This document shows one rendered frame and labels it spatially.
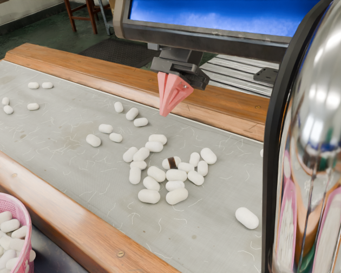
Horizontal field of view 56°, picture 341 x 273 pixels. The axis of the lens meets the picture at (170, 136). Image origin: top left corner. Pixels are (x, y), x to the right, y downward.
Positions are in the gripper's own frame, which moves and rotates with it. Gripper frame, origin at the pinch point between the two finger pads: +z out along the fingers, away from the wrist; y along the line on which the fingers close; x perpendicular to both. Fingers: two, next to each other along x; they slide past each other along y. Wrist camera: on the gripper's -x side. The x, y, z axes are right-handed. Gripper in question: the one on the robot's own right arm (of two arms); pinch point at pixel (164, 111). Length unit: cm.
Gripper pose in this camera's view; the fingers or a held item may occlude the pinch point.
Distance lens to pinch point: 61.3
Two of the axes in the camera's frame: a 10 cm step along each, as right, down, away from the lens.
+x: 5.2, 2.4, 8.2
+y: 7.7, 2.8, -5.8
